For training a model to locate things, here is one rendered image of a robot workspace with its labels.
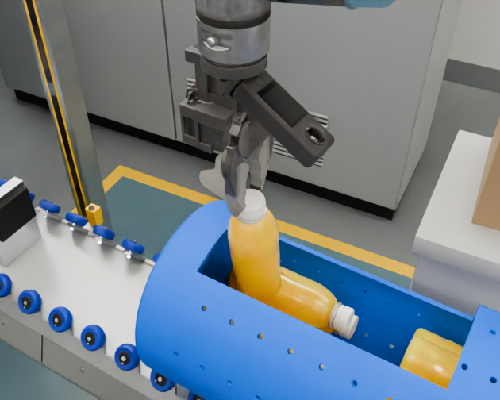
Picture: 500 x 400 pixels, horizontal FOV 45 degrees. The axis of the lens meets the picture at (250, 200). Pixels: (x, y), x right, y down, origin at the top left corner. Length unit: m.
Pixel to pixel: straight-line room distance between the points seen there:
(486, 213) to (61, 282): 0.78
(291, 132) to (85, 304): 0.67
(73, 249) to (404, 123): 1.43
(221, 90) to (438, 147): 2.54
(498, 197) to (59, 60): 0.93
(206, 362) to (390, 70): 1.60
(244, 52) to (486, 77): 3.04
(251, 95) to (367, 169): 1.88
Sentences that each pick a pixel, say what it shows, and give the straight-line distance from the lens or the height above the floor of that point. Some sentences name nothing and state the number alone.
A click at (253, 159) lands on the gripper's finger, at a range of 0.73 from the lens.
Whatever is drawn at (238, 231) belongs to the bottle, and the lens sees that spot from 0.77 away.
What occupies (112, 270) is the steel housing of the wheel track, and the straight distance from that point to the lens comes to 1.22.
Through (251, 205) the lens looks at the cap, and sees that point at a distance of 0.75.
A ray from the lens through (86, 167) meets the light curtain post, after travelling 1.57.
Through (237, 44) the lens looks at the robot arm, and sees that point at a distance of 0.60.
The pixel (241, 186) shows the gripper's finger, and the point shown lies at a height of 1.37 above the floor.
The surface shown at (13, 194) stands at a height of 1.08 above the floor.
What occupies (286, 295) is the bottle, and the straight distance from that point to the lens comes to 0.90.
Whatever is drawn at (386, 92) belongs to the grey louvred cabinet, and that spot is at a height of 0.64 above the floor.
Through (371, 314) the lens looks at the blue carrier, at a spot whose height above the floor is 1.04.
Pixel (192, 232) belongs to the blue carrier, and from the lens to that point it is 0.84.
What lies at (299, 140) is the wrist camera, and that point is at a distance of 0.63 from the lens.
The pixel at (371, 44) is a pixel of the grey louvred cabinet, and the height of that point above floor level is 0.81.
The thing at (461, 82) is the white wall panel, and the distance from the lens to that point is 3.62.
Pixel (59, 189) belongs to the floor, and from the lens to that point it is 2.89.
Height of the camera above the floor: 1.83
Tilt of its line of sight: 43 degrees down
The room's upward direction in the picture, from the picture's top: straight up
